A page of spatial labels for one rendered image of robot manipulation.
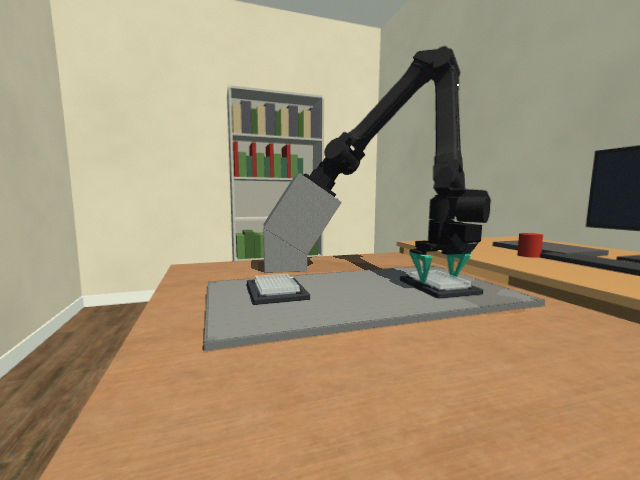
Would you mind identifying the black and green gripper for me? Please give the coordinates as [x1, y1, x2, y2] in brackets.
[409, 230, 471, 284]

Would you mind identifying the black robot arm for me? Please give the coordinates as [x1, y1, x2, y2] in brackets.
[304, 46, 491, 252]

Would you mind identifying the white well plate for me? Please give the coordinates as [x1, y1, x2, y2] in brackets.
[254, 274, 301, 296]
[409, 270, 472, 290]

